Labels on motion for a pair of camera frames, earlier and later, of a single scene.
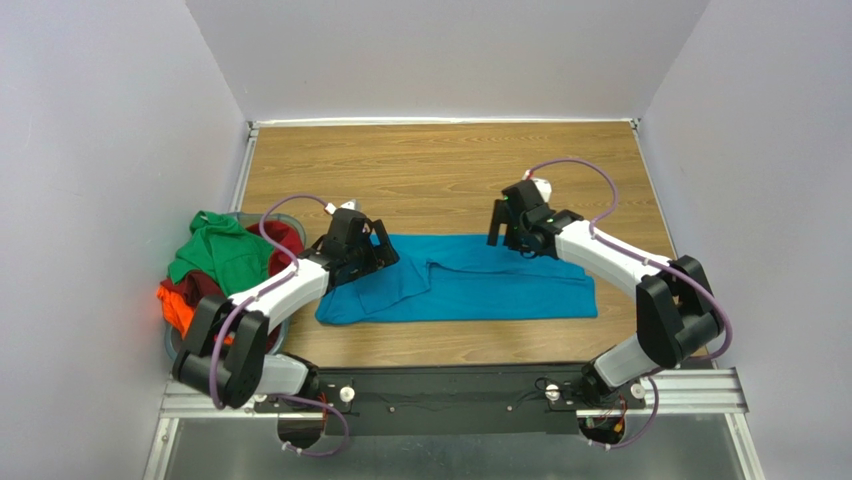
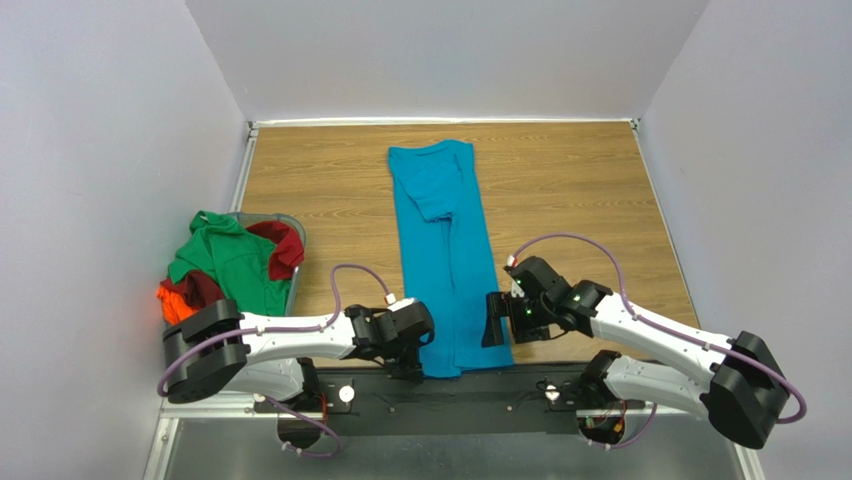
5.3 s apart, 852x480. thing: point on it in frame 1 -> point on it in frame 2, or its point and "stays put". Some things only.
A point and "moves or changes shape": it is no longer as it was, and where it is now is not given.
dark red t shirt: (203, 286) stays put
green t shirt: (217, 245) stays put
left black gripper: (371, 249) -> (405, 363)
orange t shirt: (179, 312) stays put
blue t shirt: (459, 277) moves or changes shape
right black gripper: (505, 226) -> (497, 316)
